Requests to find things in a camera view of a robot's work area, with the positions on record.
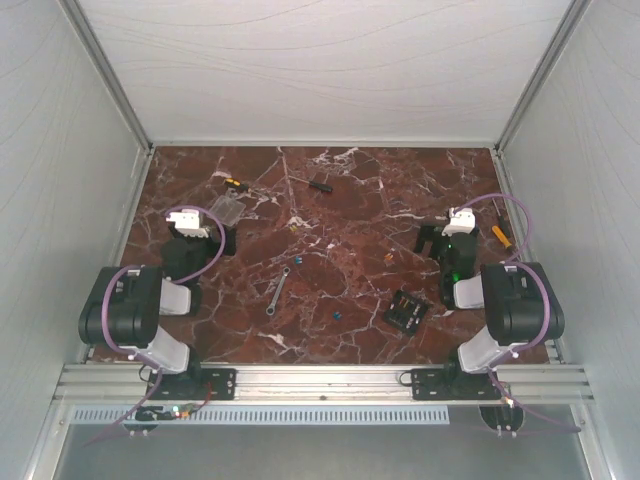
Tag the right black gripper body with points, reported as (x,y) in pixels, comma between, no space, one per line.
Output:
(440,247)

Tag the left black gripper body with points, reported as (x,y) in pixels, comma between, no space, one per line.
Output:
(201,248)

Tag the black fuse box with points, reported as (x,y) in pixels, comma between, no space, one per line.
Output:
(406,312)

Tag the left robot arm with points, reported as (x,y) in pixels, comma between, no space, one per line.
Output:
(125,305)

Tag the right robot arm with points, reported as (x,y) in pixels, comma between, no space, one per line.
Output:
(520,307)

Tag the clear plastic fuse box lid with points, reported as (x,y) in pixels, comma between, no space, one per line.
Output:
(228,210)

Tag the thin black screwdriver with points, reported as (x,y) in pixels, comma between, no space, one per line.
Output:
(501,221)

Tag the yellow black small screwdriver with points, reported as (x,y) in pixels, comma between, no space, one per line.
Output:
(236,185)

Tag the silver combination wrench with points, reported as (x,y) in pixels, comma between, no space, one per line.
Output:
(271,308)

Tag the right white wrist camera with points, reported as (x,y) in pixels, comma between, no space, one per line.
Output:
(460,221)

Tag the orange handle screwdriver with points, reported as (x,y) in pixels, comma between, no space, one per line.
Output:
(502,237)

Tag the black handle screwdriver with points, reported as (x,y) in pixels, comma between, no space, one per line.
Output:
(313,184)

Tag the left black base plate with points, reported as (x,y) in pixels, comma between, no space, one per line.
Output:
(217,384)

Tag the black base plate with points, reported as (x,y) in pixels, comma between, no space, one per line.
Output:
(440,385)
(217,384)

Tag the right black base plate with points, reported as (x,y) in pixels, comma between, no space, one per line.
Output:
(440,385)

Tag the grey slotted cable duct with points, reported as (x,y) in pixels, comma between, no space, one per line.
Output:
(270,415)

